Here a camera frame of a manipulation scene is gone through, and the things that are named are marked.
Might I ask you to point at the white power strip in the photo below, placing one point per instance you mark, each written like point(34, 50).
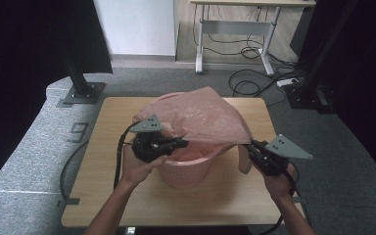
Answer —
point(287, 82)

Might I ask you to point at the dark curtain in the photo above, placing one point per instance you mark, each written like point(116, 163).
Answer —
point(29, 65)
point(372, 81)

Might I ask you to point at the pink plastic bag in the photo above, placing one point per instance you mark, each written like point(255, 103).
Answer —
point(199, 117)

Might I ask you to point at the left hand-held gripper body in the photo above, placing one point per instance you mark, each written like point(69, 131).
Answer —
point(150, 147)

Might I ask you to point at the person's right hand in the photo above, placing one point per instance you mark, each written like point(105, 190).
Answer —
point(282, 184)

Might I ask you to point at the person's left hand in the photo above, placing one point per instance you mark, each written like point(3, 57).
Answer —
point(135, 171)

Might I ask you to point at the white desk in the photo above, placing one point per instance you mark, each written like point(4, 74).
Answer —
point(235, 27)

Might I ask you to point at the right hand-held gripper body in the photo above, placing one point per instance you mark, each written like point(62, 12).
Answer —
point(271, 160)

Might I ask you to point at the pink plastic lattice basket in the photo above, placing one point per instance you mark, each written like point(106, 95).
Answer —
point(186, 173)

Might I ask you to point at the black metal stand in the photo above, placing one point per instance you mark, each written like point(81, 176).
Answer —
point(306, 94)
point(83, 89)

